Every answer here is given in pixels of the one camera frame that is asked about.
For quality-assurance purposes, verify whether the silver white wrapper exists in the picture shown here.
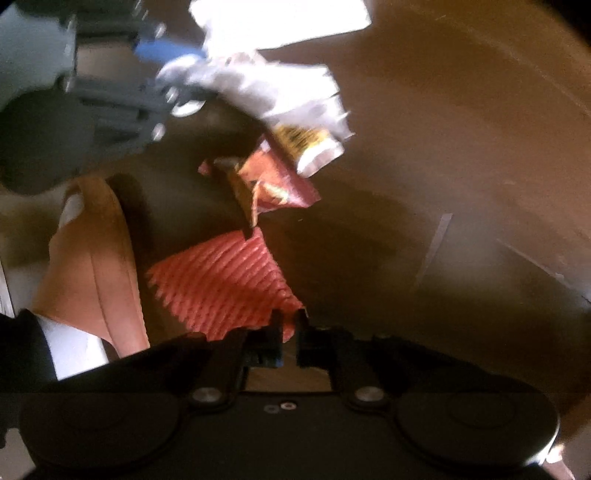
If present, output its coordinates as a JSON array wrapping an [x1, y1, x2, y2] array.
[[156, 51, 353, 178]]

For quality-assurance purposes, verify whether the orange ribbed wrapper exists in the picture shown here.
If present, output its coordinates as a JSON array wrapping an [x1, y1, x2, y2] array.
[[146, 227, 304, 342]]

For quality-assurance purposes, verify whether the small brown snack wrapper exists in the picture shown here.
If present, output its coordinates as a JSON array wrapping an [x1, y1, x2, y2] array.
[[197, 135, 321, 230]]

